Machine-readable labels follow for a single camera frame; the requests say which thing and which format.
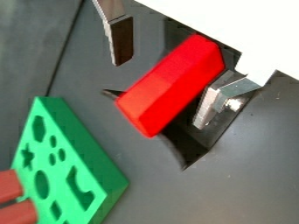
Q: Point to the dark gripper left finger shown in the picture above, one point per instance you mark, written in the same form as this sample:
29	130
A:
119	29

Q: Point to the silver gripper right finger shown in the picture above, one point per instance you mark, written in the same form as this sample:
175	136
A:
226	93

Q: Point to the red hexagon prism block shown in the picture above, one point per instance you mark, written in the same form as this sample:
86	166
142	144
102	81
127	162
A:
158	97

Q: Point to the green shape sorter board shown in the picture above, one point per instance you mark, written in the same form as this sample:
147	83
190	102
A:
69	178

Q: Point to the black curved cradle holder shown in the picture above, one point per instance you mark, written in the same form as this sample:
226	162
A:
191	142

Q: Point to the red rounded rectangular block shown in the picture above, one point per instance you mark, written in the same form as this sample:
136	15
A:
11	188

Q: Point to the tall red cylinder block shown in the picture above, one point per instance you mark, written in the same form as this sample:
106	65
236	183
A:
19	213

